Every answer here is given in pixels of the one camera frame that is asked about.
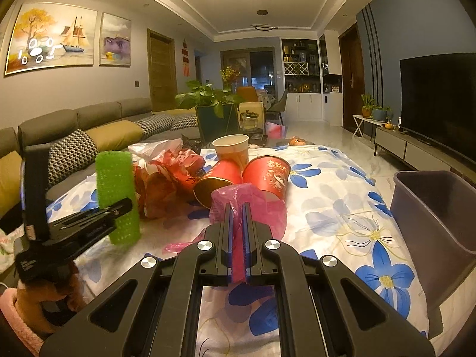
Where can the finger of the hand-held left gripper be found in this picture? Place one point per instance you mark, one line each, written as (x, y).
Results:
(93, 221)

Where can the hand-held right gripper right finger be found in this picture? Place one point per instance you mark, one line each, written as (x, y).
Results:
(246, 238)

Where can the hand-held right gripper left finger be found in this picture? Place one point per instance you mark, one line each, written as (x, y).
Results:
(231, 230)

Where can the pink plastic bag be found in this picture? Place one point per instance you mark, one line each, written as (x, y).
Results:
(230, 195)

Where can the green foam fruit net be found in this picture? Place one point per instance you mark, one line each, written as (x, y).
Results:
(113, 178)

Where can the red paper cup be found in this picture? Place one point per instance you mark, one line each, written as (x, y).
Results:
(267, 178)
(223, 171)

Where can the red white plastic bag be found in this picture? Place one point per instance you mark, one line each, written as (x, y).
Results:
(167, 178)

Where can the grey plastic bin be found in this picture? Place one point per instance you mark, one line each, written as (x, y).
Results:
(438, 238)

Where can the person's left forearm pink sleeve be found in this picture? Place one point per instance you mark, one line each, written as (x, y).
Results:
(18, 329)

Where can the person's left hand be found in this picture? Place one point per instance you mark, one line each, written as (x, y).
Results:
(31, 301)

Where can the yellow cushion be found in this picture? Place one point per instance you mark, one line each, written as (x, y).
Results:
(115, 135)
(9, 182)
(174, 112)

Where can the large houndstooth cushion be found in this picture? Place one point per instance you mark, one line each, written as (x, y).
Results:
(70, 156)

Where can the white floral bag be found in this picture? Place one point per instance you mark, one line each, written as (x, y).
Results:
(9, 241)

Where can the apple print paper cup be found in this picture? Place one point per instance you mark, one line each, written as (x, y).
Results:
(230, 152)

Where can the blue floral tablecloth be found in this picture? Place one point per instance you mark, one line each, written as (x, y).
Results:
(334, 208)

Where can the black plastic bag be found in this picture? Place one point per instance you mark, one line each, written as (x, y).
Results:
(189, 142)

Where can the grey sofa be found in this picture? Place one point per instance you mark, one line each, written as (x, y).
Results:
(100, 113)

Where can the dark green planter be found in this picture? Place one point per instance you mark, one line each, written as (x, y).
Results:
(212, 122)

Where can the orange toy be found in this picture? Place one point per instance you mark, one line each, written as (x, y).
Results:
(298, 141)

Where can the pink box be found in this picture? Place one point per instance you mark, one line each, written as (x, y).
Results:
(276, 130)

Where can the glass jar with lid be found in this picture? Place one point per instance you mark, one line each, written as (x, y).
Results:
(250, 121)

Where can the small houndstooth cushion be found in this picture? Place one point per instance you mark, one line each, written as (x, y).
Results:
(154, 124)
(184, 122)

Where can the grey dining chair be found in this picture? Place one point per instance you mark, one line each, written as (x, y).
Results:
(279, 104)

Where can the orange chair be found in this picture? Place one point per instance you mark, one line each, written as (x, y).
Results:
(247, 95)

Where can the green pothos plant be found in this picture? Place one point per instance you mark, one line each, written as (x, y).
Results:
(204, 95)

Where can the white display cabinet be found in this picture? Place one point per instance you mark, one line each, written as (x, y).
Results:
(301, 104)

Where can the yellow flower bouquet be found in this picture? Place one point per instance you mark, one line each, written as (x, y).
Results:
(229, 74)

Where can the large sailboat painting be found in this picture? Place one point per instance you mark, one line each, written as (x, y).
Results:
(52, 37)

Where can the light wooden door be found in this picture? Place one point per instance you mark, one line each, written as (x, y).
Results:
(161, 70)

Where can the glass balcony door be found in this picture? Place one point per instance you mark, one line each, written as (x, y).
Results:
(260, 67)

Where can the white side table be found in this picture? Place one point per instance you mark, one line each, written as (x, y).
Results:
(366, 119)

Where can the small landscape painting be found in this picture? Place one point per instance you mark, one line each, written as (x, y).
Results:
(115, 41)

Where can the plant in orange pot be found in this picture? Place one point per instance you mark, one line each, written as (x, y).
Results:
(367, 109)

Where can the plant in blue pot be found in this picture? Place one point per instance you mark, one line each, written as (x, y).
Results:
(380, 114)

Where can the small orange ornament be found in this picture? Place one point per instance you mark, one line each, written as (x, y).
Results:
(389, 125)

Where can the grey television cabinet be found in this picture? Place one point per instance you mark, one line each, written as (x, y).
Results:
(409, 148)

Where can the dark wooden door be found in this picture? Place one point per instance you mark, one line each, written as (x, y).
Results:
(351, 81)

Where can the black ceiling lamp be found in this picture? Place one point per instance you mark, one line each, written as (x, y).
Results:
(264, 27)

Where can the black television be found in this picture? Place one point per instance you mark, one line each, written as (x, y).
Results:
(438, 96)

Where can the red wall hanging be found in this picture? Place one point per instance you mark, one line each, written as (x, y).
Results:
(185, 59)

